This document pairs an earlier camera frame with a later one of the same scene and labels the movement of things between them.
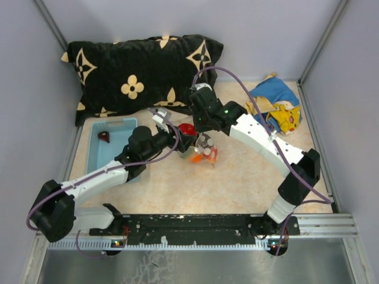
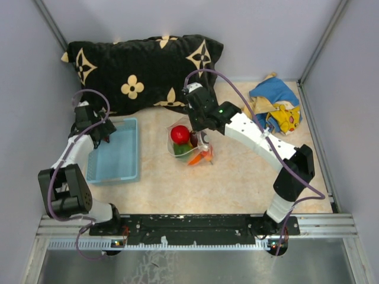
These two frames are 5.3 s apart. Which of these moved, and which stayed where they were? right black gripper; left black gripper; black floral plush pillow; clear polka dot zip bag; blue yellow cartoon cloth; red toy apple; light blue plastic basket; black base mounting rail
Moved: red toy apple; left black gripper; clear polka dot zip bag
Stayed: light blue plastic basket; right black gripper; black base mounting rail; black floral plush pillow; blue yellow cartoon cloth
